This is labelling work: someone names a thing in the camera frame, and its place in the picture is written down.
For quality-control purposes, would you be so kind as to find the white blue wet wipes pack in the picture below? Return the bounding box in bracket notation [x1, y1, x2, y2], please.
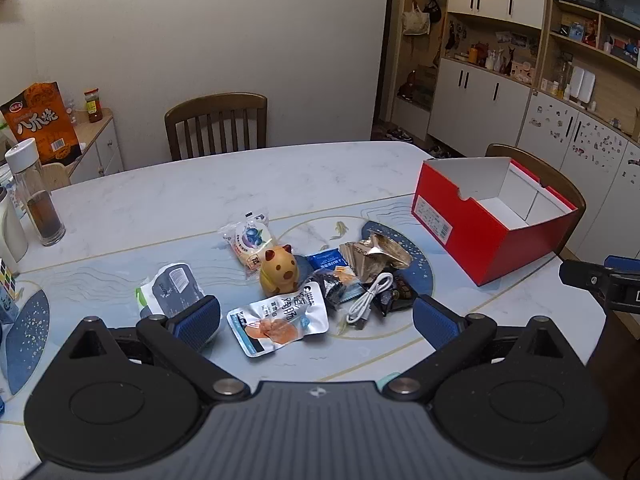
[135, 261, 223, 356]

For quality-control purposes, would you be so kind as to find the white marble desktop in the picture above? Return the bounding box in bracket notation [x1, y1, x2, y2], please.
[0, 140, 608, 480]

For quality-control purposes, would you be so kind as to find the red cardboard box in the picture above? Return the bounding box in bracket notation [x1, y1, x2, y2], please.
[411, 156, 579, 287]

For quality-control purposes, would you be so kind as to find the white wooden sideboard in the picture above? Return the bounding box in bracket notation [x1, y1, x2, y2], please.
[50, 110, 125, 186]

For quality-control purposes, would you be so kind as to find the black snack packet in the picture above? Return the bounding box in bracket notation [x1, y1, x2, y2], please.
[305, 269, 347, 309]

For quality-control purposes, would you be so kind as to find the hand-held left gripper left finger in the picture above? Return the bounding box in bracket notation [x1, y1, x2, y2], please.
[67, 295, 251, 403]

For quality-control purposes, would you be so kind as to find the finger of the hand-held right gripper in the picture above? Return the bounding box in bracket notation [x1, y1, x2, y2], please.
[558, 259, 640, 313]
[604, 255, 640, 275]

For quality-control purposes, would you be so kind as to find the dark wooden slatted chair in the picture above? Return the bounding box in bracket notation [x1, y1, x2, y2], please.
[164, 92, 268, 162]

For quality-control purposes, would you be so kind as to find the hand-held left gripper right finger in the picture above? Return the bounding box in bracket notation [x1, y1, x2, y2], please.
[382, 294, 576, 403]

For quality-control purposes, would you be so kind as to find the blue cracker packet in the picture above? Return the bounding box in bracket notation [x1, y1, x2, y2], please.
[306, 247, 368, 311]

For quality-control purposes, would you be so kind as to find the beige tote bag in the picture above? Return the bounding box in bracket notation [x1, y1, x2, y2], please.
[402, 1, 431, 36]

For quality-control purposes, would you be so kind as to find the yellow capybara toy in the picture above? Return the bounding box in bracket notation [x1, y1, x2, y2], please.
[259, 244, 301, 297]

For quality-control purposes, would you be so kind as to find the white usb cable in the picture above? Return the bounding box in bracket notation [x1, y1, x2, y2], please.
[345, 272, 396, 331]

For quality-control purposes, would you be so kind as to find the red lid sauce jar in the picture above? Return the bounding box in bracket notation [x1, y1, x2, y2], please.
[83, 89, 104, 124]

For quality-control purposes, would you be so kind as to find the black candy packet gold print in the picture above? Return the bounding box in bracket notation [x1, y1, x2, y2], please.
[370, 275, 418, 317]

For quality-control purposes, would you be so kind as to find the clear tea bottle white cap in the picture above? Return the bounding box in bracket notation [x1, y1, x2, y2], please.
[5, 137, 67, 247]

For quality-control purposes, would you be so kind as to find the white sausage packet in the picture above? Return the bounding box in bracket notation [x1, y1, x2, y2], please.
[226, 282, 329, 358]

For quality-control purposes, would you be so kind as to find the white jug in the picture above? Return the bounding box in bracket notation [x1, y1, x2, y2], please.
[0, 185, 29, 263]

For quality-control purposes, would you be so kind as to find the curved-back wooden chair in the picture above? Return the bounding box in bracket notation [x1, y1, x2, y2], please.
[485, 143, 587, 256]

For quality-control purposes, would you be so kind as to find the blueberry print bread packet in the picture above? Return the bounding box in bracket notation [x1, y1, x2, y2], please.
[217, 212, 276, 278]

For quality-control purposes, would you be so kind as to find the orange snack bag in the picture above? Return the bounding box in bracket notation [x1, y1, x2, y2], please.
[0, 82, 83, 165]

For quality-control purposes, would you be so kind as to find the gold foil wrapper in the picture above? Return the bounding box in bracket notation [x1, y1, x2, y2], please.
[339, 232, 413, 283]

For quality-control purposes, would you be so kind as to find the puzzle cube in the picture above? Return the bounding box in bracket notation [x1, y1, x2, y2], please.
[0, 257, 20, 288]

